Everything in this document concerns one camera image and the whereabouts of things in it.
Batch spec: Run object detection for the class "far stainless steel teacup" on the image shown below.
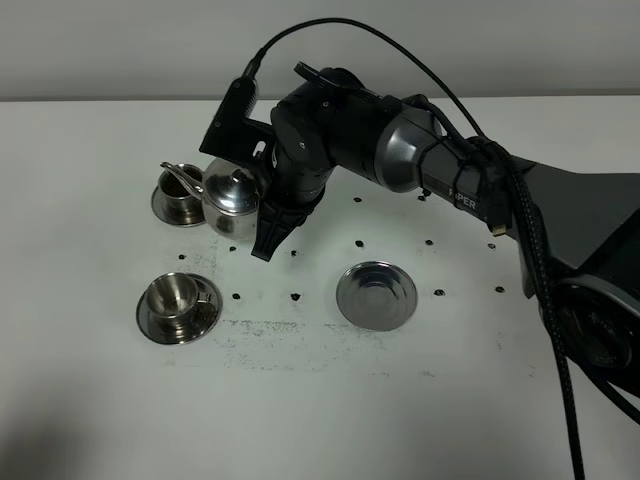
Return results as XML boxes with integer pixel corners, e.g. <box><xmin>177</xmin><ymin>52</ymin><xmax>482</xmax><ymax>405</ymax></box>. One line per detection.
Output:
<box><xmin>158</xmin><ymin>164</ymin><xmax>203</xmax><ymax>211</ymax></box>

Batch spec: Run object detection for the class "stainless steel teacup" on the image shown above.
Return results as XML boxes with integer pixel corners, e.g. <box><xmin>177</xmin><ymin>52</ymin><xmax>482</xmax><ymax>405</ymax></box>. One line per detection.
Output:
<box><xmin>158</xmin><ymin>164</ymin><xmax>203</xmax><ymax>211</ymax></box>
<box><xmin>144</xmin><ymin>272</ymin><xmax>217</xmax><ymax>327</ymax></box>

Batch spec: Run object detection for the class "stainless steel teapot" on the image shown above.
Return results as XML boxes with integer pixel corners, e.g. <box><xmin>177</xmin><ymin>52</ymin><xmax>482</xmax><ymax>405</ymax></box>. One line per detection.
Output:
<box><xmin>160</xmin><ymin>158</ymin><xmax>259</xmax><ymax>242</ymax></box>

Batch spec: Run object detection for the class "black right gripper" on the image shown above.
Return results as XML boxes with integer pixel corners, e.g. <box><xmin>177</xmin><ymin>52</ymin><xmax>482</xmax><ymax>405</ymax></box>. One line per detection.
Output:
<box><xmin>251</xmin><ymin>144</ymin><xmax>330</xmax><ymax>261</ymax></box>

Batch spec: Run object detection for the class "far stainless steel saucer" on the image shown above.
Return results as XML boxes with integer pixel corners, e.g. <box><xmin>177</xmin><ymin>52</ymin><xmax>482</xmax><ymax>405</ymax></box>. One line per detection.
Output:
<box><xmin>151</xmin><ymin>187</ymin><xmax>205</xmax><ymax>227</ymax></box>

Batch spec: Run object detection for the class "stainless steel saucer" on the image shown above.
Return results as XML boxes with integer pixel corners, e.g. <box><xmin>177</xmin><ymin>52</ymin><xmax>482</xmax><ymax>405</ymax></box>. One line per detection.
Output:
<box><xmin>151</xmin><ymin>187</ymin><xmax>205</xmax><ymax>227</ymax></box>
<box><xmin>136</xmin><ymin>272</ymin><xmax>223</xmax><ymax>345</ymax></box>

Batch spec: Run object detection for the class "near stainless steel saucer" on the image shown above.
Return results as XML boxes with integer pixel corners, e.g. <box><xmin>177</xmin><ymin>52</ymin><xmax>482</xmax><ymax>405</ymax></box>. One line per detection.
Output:
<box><xmin>136</xmin><ymin>272</ymin><xmax>223</xmax><ymax>345</ymax></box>

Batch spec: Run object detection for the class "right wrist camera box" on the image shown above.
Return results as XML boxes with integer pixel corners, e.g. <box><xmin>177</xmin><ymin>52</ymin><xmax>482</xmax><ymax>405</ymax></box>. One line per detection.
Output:
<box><xmin>199</xmin><ymin>77</ymin><xmax>275</xmax><ymax>174</ymax></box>

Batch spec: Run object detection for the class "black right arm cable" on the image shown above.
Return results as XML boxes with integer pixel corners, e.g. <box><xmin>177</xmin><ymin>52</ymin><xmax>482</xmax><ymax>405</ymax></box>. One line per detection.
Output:
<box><xmin>243</xmin><ymin>17</ymin><xmax>587</xmax><ymax>480</ymax></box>

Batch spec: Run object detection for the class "near stainless steel teacup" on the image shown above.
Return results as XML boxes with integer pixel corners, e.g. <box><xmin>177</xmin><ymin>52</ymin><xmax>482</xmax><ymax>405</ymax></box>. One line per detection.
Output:
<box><xmin>144</xmin><ymin>272</ymin><xmax>217</xmax><ymax>327</ymax></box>

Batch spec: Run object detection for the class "steel teapot saucer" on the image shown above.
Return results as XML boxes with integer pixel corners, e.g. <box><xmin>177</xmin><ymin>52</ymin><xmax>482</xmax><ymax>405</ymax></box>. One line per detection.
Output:
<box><xmin>336</xmin><ymin>261</ymin><xmax>418</xmax><ymax>332</ymax></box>

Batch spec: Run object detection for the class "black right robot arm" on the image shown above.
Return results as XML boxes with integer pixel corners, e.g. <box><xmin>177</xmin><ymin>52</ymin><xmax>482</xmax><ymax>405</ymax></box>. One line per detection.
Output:
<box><xmin>253</xmin><ymin>64</ymin><xmax>639</xmax><ymax>394</ymax></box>

